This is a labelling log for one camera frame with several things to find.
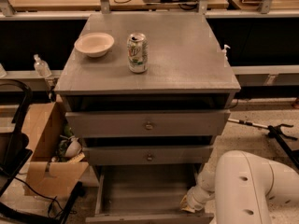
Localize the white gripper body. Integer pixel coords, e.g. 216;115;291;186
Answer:
185;186;214;212

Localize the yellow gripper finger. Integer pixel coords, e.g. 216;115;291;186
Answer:
179;195;195;213

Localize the grey bottom drawer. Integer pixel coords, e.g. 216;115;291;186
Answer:
86;164;214;224

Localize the grey drawer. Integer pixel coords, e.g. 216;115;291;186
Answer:
83;146;213;166
86;164;214;224
66;110;230;138

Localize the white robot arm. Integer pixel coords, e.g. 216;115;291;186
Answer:
180;150;299;224

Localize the grey middle drawer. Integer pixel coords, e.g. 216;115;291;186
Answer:
83;146;213;166

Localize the grey top drawer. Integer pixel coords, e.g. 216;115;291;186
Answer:
66;110;230;138

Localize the grey wooden drawer cabinet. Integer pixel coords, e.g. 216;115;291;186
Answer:
55;12;240;186

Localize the black metal stand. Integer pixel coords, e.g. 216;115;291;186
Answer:
228;119;299;169

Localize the white cup in box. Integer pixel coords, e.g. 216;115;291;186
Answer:
64;137;81;159

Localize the white pump bottle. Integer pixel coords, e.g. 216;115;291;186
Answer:
222;44;231;61

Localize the green white soda can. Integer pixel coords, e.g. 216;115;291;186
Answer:
127;33;148;74

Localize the brown cardboard box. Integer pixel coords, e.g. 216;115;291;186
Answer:
23;103;88;197

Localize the white bowl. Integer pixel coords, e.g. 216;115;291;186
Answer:
74;33;114;58

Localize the clear sanitizer bottle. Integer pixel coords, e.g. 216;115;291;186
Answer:
34;54;51;77

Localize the black floor cable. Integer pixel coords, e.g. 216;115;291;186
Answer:
12;175;78;221

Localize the black cart frame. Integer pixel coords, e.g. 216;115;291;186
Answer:
0;79;33;196

